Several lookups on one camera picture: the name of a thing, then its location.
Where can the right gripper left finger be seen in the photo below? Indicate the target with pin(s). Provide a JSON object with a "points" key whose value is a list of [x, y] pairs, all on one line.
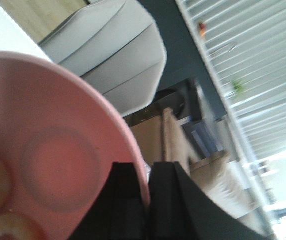
{"points": [[118, 212]]}

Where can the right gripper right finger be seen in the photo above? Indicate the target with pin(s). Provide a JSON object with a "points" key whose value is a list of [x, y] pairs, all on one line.
{"points": [[179, 209]]}

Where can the pink bowl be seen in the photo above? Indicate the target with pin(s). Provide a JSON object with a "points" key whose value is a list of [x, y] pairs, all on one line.
{"points": [[58, 140]]}

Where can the right grey upholstered chair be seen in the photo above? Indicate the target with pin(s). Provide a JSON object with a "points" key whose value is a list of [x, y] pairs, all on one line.
{"points": [[115, 46]]}

